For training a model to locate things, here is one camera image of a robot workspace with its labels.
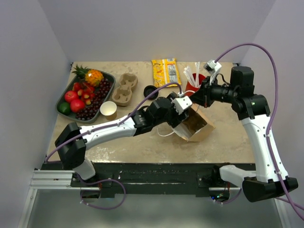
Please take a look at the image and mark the cardboard cup carrier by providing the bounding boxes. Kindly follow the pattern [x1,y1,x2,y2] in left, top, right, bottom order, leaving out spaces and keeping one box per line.
[112,73,138,107]

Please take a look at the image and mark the brown paper bag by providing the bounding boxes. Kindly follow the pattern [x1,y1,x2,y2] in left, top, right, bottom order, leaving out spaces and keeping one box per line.
[157,104,216,142]

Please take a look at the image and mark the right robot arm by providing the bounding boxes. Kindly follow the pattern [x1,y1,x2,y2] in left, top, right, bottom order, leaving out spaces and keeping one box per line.
[190,66,298,202]

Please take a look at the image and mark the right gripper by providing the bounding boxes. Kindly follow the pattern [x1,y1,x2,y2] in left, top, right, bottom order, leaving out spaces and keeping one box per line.
[189,75,238,108]

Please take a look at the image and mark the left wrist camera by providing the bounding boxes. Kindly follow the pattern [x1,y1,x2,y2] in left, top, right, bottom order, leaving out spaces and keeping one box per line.
[171,93,193,115]

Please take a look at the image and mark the toy pineapple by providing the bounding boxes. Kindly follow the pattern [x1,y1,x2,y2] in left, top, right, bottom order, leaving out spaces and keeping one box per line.
[72,65,104,87]

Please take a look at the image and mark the dark purple grape bunch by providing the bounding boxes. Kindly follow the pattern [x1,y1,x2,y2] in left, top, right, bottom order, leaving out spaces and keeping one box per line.
[76,78,111,120]

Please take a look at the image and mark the red toy strawberries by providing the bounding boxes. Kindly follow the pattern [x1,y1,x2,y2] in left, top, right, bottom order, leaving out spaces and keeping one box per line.
[72,82,95,105]

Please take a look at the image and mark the green toy lime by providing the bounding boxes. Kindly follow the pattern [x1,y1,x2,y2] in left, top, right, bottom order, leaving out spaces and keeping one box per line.
[58,102,71,115]

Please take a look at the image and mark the black mounting base plate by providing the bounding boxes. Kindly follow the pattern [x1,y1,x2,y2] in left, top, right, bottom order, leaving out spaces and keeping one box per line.
[40,162,257,199]

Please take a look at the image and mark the purple cable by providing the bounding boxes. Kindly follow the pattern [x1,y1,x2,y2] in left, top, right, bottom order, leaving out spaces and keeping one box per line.
[44,82,185,209]
[215,42,304,213]

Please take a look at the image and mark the white wrapped straw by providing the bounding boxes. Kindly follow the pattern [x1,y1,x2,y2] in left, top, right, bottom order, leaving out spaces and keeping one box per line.
[183,66,196,87]
[195,62,200,87]

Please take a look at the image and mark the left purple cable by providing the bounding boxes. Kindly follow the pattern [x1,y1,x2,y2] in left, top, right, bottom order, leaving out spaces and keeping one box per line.
[44,82,185,209]

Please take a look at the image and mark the dark green fruit tray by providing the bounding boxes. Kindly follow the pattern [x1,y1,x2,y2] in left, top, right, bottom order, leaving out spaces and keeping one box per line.
[56,71,116,124]

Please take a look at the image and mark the red plastic cup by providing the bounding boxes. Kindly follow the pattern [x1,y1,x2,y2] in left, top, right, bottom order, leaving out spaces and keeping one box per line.
[185,74,206,96]

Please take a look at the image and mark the yellow snack bag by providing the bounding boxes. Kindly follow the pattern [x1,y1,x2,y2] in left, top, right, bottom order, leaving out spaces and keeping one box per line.
[152,58,181,88]

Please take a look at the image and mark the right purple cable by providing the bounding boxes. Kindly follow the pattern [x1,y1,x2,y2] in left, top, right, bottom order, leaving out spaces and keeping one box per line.
[215,42,304,213]

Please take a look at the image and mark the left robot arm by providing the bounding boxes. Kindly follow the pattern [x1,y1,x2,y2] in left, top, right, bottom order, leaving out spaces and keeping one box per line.
[55,93,192,186]

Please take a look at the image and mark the red toy apple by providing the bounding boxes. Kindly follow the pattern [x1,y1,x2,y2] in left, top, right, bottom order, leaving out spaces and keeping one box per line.
[64,90,79,103]
[70,99,86,113]

